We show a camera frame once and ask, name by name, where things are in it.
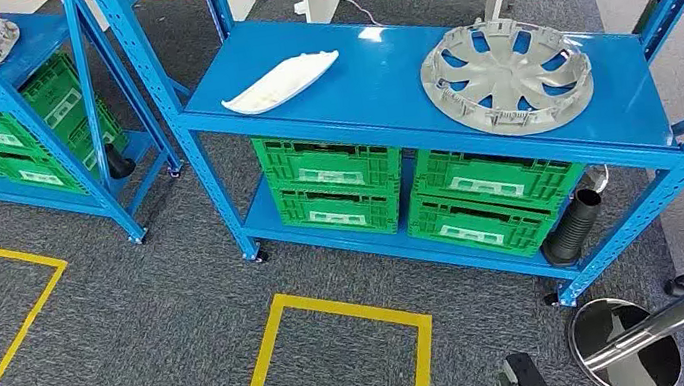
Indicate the chrome barrier stanchion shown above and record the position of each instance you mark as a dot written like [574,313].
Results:
[667,313]

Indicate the blue metal shelf rack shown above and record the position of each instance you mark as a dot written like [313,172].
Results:
[366,81]
[39,40]

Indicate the white plastic trim part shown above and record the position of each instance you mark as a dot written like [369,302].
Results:
[280,84]

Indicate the grey plastic wheel hubcap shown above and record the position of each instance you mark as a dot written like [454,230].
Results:
[500,79]

